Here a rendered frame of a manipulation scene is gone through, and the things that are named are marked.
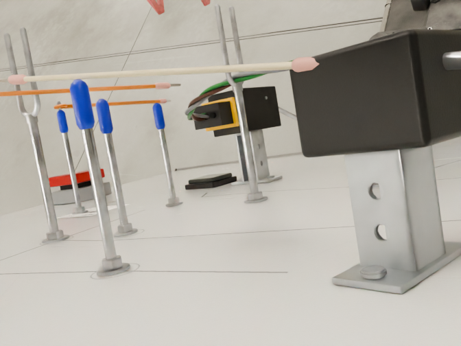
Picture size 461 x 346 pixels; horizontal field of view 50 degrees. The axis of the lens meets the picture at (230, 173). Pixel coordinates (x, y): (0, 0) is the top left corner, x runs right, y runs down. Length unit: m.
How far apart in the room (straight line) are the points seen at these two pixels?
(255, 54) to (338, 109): 2.19
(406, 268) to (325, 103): 0.06
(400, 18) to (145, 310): 1.68
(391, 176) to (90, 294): 0.12
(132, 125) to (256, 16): 0.81
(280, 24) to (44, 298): 2.23
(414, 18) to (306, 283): 1.64
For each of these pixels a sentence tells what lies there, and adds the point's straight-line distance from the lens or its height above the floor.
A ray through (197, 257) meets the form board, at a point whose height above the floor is 1.30.
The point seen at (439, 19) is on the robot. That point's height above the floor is 0.26.
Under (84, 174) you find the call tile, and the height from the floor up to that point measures 1.12.
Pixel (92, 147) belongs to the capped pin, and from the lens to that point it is 0.23.
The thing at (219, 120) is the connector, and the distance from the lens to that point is 0.43.
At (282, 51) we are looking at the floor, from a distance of 2.27.
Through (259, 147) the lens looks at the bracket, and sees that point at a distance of 0.49.
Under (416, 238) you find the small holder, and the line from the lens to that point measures 0.16.
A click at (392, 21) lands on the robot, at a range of 1.80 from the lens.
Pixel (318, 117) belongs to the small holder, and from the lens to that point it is 0.16.
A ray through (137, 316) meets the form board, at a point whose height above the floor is 1.35.
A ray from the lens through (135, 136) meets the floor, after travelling 2.47.
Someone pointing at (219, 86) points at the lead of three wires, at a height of 1.25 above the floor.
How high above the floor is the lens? 1.48
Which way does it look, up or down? 48 degrees down
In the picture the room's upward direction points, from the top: 46 degrees counter-clockwise
